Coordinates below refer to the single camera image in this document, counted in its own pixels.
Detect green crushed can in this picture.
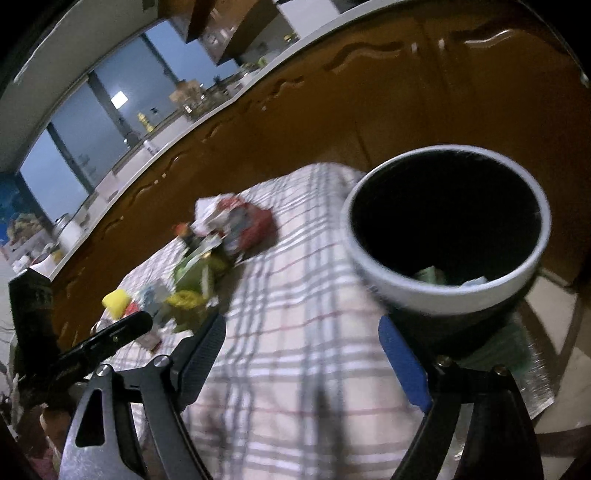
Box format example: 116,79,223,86
172,250,230,300

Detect red snack wrapper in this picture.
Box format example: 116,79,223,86
192,194,276,257

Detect yellow snack wrapper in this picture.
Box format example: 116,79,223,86
165,290,207,311

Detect white kitchen countertop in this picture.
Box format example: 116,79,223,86
16,1,391,254

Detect white rimmed black trash bin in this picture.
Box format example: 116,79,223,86
339,145,552,316

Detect kitchen window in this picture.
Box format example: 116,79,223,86
18,21,238,222

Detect brown wooden kitchen cabinets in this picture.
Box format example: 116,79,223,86
52,1,590,349

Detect yellow sponge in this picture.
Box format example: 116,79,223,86
101,289,132,320

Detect plaid checkered tablecloth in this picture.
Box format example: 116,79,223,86
91,162,431,480

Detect silver foil floor mat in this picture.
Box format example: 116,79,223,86
460,309,557,419

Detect yellow dish soap bottle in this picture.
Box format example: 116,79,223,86
137,112,154,133

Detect wooden knife block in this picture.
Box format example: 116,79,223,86
169,79,204,108

